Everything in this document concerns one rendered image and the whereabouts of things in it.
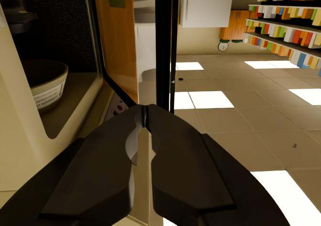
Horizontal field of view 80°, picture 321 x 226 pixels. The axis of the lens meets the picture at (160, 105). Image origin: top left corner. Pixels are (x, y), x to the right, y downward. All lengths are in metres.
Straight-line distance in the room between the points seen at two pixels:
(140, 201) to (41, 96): 0.21
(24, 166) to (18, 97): 0.08
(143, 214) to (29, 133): 0.19
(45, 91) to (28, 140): 0.10
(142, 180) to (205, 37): 5.77
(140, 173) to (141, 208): 0.06
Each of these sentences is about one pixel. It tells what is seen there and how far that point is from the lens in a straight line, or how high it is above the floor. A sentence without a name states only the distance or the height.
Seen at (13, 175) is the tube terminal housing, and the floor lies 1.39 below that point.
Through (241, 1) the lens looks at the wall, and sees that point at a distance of 6.25.
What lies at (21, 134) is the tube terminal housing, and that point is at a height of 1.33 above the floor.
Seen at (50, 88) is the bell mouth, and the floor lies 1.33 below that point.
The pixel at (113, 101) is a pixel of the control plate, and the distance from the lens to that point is 0.46.
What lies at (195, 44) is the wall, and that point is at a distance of 5.98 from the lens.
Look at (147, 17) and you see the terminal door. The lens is 0.24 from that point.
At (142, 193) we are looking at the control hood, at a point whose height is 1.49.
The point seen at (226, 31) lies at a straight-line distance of 5.82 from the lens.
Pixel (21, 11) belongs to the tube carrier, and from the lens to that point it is 0.33.
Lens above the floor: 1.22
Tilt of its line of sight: 29 degrees up
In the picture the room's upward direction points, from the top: 180 degrees clockwise
